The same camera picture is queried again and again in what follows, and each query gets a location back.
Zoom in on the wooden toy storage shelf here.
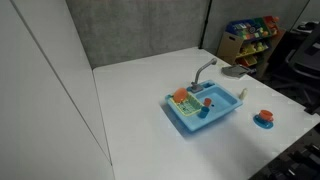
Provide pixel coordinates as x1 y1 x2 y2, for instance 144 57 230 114
217 16 286 79

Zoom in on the yellow dish rack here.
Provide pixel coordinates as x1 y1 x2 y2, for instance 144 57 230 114
169 93 203 116

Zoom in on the orange teacup with handle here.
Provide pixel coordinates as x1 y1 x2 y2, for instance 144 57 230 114
259 110 273 122

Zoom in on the blue toy sink basin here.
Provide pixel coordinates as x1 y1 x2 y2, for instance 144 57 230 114
165 80 243 132

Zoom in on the small orange cup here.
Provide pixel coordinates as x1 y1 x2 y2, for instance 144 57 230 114
203 98 212 107

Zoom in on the black equipment at table edge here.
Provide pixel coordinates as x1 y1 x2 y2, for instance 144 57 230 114
249 124 320 180

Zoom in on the black office chair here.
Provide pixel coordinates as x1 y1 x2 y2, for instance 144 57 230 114
272 25 320 115

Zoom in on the blue toy cup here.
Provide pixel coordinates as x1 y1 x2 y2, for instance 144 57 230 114
198 106 210 118

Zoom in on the orange toy plate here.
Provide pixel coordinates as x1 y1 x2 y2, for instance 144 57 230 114
173 88 188 103

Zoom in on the black vertical pole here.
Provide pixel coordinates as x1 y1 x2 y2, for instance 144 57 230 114
198 0 213 49

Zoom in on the grey toy faucet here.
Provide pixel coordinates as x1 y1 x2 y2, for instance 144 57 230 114
190 57 218 94

